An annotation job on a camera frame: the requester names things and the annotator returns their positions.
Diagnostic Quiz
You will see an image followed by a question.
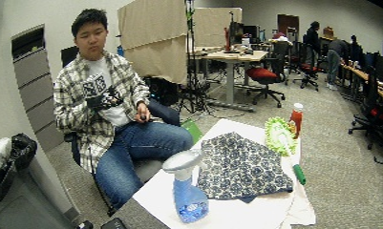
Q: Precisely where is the red seat office chair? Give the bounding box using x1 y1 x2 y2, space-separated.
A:
291 41 322 93
246 40 290 109

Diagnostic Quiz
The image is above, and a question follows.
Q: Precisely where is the small beige partition board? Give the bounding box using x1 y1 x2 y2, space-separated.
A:
192 7 244 49

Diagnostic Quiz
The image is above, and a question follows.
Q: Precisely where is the green folder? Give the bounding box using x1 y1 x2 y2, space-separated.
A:
179 118 206 145

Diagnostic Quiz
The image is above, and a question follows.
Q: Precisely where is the white marker cube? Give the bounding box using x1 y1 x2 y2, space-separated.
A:
82 73 108 97

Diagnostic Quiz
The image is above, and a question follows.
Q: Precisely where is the long wooden desk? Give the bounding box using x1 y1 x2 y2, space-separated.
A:
342 61 383 109

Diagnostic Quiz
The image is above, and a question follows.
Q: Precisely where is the wooden top office desk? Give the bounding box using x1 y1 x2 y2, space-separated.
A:
199 49 270 113

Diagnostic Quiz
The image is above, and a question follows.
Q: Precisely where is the grey trash bin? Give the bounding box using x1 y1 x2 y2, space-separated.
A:
0 152 80 229

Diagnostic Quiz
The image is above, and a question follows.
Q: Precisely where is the white table sheet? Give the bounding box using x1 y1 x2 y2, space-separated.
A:
131 118 316 229

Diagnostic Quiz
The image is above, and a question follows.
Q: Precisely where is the black flat device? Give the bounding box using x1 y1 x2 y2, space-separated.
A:
99 217 128 229

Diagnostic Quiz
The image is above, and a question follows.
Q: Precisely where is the the person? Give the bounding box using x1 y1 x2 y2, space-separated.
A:
52 8 195 211

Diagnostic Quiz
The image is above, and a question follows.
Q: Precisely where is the black monitor behind person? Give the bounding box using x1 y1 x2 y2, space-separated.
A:
60 45 80 69

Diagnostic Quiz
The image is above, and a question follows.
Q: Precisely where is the green fluffy duster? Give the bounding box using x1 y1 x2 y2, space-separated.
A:
263 115 308 186

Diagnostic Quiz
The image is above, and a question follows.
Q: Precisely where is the grey wall cabinet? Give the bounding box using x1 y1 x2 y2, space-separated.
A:
11 23 67 153

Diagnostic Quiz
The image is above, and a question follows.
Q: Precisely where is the red sauce bottle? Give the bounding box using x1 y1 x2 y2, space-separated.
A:
288 102 306 140

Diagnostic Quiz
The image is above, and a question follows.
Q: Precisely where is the black office chair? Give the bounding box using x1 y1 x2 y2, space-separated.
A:
347 65 383 151

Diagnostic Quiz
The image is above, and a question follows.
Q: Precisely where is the brown door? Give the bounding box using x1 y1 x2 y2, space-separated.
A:
276 13 300 42

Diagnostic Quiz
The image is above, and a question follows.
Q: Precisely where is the black equipment case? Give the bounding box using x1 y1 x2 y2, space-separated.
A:
143 75 180 107

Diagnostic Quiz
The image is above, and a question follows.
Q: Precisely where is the grey office chair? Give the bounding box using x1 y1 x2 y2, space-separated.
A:
63 108 182 218

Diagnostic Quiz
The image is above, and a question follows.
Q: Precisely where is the black tripod stand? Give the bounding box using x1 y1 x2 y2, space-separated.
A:
176 0 215 115

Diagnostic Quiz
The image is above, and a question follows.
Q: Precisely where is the black trash bag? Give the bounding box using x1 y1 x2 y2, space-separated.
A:
0 133 39 203

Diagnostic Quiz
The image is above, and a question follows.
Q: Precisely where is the large beige partition board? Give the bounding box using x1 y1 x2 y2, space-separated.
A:
116 0 190 85

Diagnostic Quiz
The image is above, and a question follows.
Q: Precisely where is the blue patterned cloth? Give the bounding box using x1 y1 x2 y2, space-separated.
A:
196 131 295 204

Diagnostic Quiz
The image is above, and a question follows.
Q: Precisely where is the blue spray bottle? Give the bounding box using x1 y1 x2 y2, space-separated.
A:
160 149 210 224

